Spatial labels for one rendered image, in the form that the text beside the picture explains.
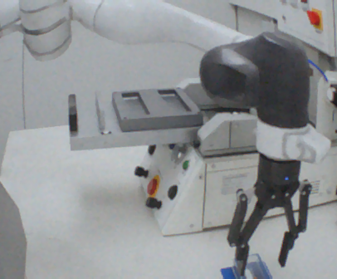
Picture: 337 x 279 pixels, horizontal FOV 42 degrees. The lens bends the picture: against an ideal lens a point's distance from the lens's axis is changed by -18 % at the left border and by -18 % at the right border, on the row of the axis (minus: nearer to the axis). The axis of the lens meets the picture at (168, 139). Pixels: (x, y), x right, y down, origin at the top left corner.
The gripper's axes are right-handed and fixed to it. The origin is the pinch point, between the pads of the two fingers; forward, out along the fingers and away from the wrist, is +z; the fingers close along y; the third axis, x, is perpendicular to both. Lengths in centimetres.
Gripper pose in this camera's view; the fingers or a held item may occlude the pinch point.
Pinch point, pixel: (264, 257)
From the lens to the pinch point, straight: 84.9
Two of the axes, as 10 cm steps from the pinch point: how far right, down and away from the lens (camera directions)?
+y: -9.9, 0.5, -1.3
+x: 1.4, 3.6, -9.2
